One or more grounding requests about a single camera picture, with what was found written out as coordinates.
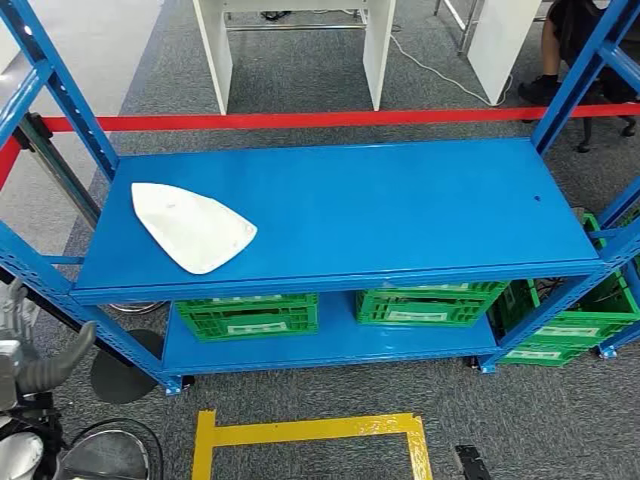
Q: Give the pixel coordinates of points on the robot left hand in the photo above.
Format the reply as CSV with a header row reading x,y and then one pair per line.
x,y
55,364

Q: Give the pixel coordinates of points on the white plastic part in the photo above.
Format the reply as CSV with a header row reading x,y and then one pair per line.
x,y
190,228

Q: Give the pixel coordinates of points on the chrome stanchion base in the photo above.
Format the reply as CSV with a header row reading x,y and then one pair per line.
x,y
105,460
135,309

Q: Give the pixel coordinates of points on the green plastic crate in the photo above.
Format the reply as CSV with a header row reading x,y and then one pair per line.
x,y
300,301
620,314
210,324
564,356
480,297
370,316

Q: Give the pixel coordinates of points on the white desk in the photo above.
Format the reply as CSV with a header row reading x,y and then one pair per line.
x,y
500,46
377,60

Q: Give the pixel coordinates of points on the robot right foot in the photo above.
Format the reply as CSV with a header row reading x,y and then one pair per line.
x,y
472,464

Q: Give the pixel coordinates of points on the person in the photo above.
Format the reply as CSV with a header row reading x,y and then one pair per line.
x,y
550,40

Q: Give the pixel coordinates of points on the black office chair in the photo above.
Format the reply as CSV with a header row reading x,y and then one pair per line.
x,y
583,144

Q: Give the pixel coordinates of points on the grey stanchion post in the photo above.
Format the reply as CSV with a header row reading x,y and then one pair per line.
x,y
60,172

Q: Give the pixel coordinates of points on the metal table frame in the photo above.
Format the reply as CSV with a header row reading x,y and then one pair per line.
x,y
470,26

